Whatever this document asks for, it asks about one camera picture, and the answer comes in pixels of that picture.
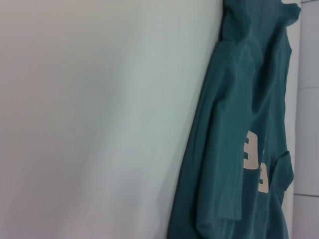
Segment teal t-shirt with FREE print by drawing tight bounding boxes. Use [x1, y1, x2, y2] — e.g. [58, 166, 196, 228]
[167, 0, 302, 239]

